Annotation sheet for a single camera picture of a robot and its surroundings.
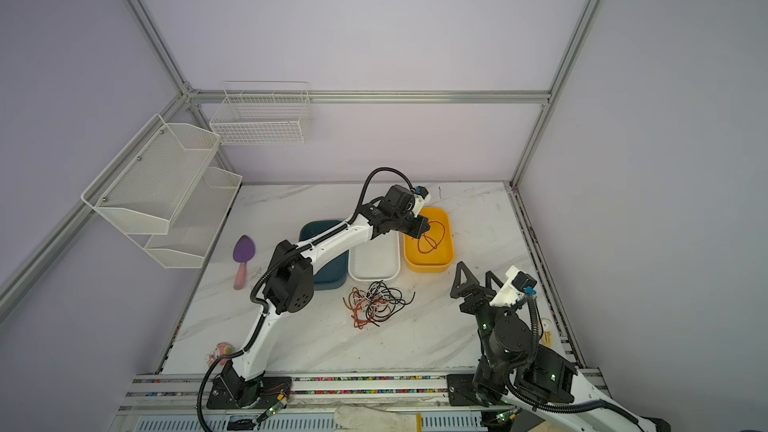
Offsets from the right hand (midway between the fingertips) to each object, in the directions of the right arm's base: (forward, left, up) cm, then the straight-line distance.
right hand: (467, 269), depth 66 cm
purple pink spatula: (+21, +69, -26) cm, 77 cm away
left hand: (+22, +7, -14) cm, 27 cm away
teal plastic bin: (+10, +35, -20) cm, 42 cm away
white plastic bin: (+18, +23, -26) cm, 38 cm away
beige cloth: (-26, -19, -27) cm, 42 cm away
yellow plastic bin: (+19, +5, -23) cm, 30 cm away
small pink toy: (-12, +62, -22) cm, 67 cm away
